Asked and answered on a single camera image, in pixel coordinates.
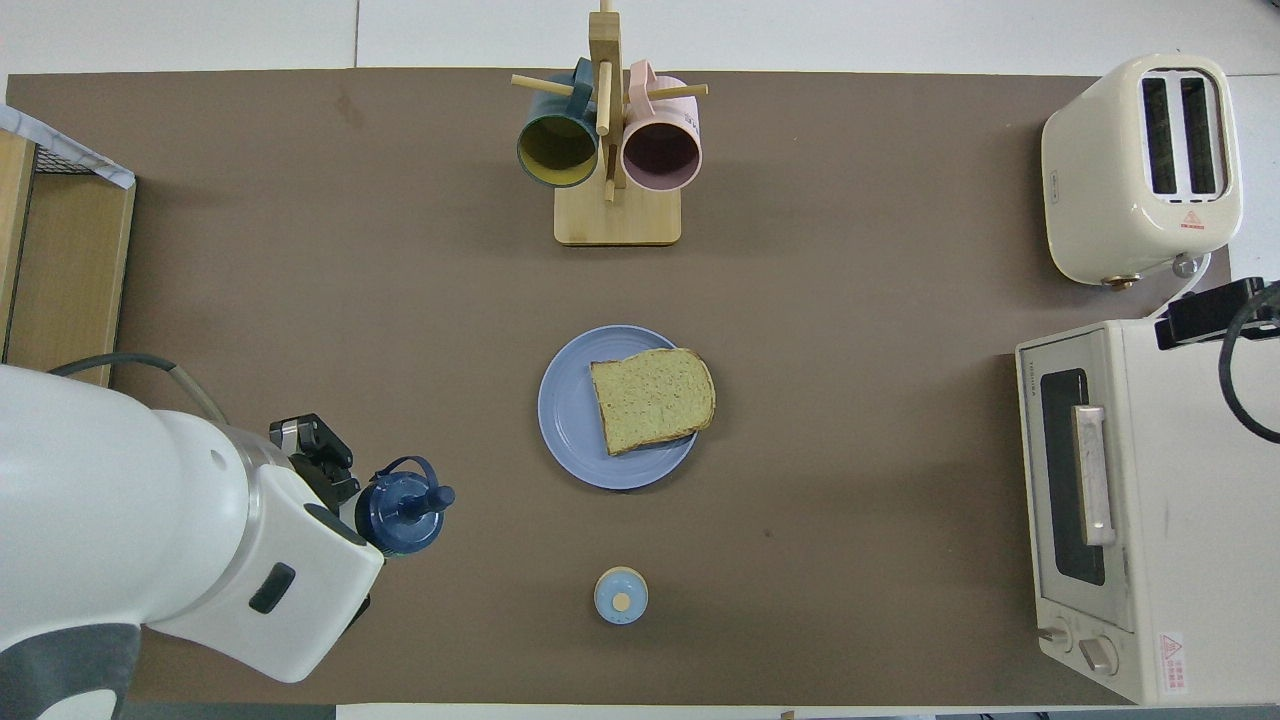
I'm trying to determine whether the wooden mug tree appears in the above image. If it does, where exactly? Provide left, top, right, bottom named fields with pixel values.
left=511, top=0, right=709, bottom=247

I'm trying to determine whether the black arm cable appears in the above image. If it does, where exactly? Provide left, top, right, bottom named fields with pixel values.
left=50, top=352, right=229, bottom=426
left=1218, top=282, right=1280, bottom=444

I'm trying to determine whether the periwinkle blue plate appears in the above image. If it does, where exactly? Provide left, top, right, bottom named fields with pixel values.
left=537, top=325, right=702, bottom=491

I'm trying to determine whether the large brown table mat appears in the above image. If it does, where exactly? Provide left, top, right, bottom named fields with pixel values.
left=0, top=68, right=1233, bottom=706

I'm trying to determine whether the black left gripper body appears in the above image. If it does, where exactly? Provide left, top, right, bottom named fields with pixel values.
left=300, top=460, right=373, bottom=546

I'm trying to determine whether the pink ribbed mug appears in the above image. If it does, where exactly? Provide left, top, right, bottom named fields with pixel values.
left=621, top=60, right=703, bottom=194

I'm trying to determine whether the dark teal mug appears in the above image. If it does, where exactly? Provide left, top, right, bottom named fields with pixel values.
left=516, top=57, right=601, bottom=189

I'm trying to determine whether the white toaster oven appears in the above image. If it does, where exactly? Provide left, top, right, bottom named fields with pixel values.
left=1015, top=318, right=1280, bottom=705

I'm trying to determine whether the cream two-slot toaster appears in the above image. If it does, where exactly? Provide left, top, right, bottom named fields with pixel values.
left=1041, top=52, right=1244, bottom=288

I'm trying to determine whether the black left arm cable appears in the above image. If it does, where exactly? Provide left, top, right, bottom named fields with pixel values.
left=50, top=352, right=229, bottom=426

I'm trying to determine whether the translucent squeeze bottle blue cap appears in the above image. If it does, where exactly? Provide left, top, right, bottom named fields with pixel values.
left=355, top=456, right=456, bottom=558

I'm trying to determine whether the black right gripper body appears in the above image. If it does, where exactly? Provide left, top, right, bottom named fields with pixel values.
left=1155, top=277, right=1280, bottom=351

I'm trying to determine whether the white checkered cloth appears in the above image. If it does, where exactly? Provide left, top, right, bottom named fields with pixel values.
left=0, top=103, right=136, bottom=189

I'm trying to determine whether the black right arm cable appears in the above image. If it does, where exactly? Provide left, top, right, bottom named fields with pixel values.
left=1218, top=282, right=1280, bottom=444

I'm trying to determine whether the small blue seasoning shaker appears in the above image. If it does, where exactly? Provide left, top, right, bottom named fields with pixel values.
left=594, top=566, right=649, bottom=626

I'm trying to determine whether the slice of toast bread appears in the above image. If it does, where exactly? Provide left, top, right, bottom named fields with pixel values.
left=589, top=348, right=717, bottom=457

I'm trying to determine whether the wooden shelf with wire basket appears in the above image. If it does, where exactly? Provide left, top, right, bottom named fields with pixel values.
left=0, top=128, right=138, bottom=389

